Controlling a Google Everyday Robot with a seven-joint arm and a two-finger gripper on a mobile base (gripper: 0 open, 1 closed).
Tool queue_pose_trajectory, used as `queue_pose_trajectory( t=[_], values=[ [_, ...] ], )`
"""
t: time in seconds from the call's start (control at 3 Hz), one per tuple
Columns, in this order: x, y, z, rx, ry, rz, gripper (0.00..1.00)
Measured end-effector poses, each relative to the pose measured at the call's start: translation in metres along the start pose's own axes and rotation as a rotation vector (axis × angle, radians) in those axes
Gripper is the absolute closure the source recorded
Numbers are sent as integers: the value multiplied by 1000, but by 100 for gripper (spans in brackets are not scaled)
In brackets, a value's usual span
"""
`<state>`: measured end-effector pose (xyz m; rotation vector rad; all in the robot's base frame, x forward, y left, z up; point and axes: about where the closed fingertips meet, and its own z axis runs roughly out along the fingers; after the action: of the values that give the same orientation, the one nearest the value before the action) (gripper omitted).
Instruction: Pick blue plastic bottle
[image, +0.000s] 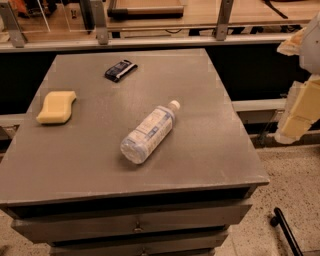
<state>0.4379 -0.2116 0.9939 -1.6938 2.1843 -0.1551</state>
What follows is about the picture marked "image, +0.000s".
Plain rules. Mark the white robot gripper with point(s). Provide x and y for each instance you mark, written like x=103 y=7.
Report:
x=311 y=46

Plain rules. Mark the clear plastic water bottle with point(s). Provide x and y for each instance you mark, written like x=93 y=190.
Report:
x=140 y=143

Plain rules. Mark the black chair leg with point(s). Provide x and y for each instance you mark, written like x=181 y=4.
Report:
x=278 y=219

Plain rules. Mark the yellow sponge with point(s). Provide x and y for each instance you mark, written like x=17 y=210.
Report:
x=57 y=107

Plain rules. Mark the grey drawer cabinet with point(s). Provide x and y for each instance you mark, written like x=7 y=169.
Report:
x=69 y=185

